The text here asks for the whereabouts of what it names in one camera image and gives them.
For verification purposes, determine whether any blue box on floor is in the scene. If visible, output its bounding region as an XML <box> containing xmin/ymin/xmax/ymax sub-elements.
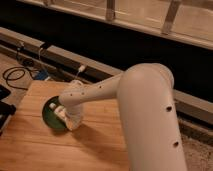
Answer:
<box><xmin>33</xmin><ymin>70</ymin><xmax>49</xmax><ymax>80</ymax></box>

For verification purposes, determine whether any white cable plug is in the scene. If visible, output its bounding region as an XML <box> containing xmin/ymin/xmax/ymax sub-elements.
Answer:
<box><xmin>78</xmin><ymin>65</ymin><xmax>86</xmax><ymax>73</ymax></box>

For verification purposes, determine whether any black coiled cable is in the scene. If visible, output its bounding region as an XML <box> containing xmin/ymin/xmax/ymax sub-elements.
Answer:
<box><xmin>2</xmin><ymin>65</ymin><xmax>40</xmax><ymax>91</ymax></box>

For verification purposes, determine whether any green ceramic bowl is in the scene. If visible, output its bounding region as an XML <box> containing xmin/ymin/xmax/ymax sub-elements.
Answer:
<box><xmin>42</xmin><ymin>96</ymin><xmax>67</xmax><ymax>131</ymax></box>

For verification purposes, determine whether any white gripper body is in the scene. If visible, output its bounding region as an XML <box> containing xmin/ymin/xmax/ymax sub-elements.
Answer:
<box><xmin>66</xmin><ymin>105</ymin><xmax>83</xmax><ymax>130</ymax></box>

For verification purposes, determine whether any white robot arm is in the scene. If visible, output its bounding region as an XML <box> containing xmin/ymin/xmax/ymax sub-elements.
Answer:
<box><xmin>59</xmin><ymin>63</ymin><xmax>187</xmax><ymax>171</ymax></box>

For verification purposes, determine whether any white plastic bottle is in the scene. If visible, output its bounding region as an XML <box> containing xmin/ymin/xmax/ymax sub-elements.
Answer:
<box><xmin>49</xmin><ymin>103</ymin><xmax>65</xmax><ymax>117</ymax></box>

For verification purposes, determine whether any black object at left edge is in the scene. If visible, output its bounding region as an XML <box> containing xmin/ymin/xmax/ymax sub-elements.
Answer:
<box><xmin>0</xmin><ymin>84</ymin><xmax>16</xmax><ymax>135</ymax></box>

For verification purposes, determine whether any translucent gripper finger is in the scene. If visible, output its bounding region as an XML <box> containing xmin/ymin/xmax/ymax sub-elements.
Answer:
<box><xmin>60</xmin><ymin>110</ymin><xmax>68</xmax><ymax>118</ymax></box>
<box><xmin>66</xmin><ymin>120</ymin><xmax>75</xmax><ymax>130</ymax></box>

